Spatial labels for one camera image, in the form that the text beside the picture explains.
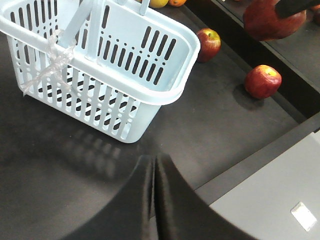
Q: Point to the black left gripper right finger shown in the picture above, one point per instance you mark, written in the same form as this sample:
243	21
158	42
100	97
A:
181	214

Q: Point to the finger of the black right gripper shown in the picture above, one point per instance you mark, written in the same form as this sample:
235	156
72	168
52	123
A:
287	8

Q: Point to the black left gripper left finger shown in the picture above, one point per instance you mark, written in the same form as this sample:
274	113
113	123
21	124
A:
127	215

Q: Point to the red yellow apple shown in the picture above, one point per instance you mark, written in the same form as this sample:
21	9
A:
210	44
262	23
262	81

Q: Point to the red yellow apple front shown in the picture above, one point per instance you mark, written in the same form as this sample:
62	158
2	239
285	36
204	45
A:
262	81

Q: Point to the light blue plastic basket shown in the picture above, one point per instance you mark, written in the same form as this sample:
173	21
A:
110	64

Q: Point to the large orange fruit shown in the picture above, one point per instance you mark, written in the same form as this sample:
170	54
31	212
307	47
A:
176	3

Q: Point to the metal floor outlet plate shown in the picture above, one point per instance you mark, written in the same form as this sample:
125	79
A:
303	216

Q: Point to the yellow orange citrus fruit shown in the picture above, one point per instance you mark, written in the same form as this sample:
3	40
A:
156	4

